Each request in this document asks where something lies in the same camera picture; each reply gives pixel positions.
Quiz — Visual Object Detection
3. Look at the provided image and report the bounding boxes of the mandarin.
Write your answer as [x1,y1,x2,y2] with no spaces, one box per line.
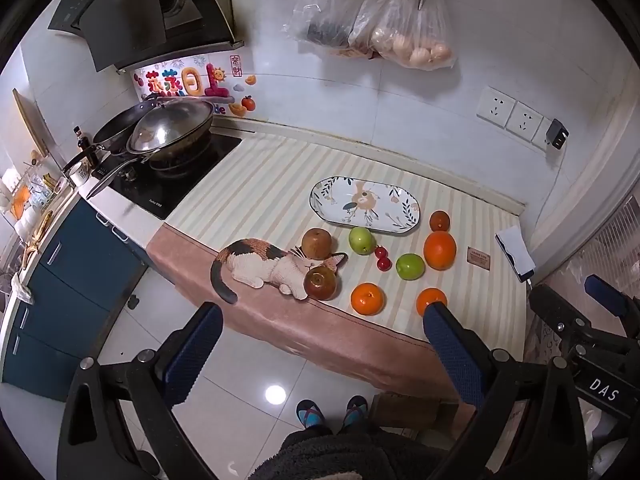
[350,283,385,316]
[416,287,448,316]

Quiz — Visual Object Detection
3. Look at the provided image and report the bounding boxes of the green apple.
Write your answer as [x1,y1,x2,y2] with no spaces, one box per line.
[396,252,425,281]
[348,226,376,256]

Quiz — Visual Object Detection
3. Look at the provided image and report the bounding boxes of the large orange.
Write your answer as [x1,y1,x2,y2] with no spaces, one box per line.
[423,231,457,271]

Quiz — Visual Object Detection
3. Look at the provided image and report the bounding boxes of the red cherry tomato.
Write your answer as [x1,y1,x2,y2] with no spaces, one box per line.
[376,258,392,272]
[375,246,388,260]

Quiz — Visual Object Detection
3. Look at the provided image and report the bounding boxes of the small dark orange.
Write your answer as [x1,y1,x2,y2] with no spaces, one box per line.
[428,210,450,232]

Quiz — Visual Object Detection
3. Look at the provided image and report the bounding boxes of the dark brown apple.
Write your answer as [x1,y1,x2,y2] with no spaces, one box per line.
[304,266,337,300]

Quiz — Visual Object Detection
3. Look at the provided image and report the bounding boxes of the blue kitchen cabinet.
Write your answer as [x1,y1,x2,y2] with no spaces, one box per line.
[1,200,148,402]

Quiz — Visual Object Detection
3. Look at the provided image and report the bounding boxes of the right blue slipper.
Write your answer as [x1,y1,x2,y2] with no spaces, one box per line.
[343,396,369,428]

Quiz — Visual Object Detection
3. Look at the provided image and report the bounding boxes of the blue slipper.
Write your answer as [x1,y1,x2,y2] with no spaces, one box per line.
[295,399,326,429]
[343,396,369,428]

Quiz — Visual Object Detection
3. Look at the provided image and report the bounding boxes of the left blue slipper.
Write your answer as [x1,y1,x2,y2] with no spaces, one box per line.
[295,399,326,429]

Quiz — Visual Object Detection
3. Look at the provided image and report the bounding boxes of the black induction cooktop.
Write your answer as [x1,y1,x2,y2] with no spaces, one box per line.
[92,133,241,220]

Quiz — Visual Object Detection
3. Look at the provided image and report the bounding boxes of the striped cat print table mat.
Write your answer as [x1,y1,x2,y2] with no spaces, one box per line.
[145,131,530,401]

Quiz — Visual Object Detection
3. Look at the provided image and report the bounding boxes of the black plug adapter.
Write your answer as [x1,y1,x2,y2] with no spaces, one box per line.
[546,118,570,151]

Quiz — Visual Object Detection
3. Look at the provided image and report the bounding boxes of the floral oval ceramic plate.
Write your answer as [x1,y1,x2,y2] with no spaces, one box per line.
[308,176,421,235]

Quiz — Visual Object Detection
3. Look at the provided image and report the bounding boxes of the steel wok with lid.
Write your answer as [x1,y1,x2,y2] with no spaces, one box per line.
[86,98,214,200]

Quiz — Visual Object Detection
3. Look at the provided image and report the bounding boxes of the black frying pan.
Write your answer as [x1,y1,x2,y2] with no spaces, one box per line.
[62,100,160,174]

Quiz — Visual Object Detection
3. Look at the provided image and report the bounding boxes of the dark sauce bottle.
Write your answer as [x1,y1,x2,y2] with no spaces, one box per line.
[74,126,99,167]

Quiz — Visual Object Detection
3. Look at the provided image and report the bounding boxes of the wooden cutting board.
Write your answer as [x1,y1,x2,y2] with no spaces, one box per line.
[12,88,50,157]

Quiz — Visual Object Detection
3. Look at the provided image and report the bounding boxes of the black range hood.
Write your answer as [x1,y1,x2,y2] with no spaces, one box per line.
[49,0,243,72]

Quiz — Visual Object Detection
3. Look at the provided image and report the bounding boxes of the plastic bag of eggs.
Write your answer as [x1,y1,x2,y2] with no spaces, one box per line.
[348,0,457,72]

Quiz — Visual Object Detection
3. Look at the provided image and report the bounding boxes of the plastic bag dark contents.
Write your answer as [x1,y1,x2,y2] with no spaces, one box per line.
[283,0,364,58]

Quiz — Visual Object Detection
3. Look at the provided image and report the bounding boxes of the white wall socket panel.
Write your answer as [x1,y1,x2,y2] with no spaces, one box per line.
[476,87,551,150]

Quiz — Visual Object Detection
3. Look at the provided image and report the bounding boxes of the colourful wall stickers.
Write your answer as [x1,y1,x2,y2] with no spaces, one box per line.
[130,49,258,118]

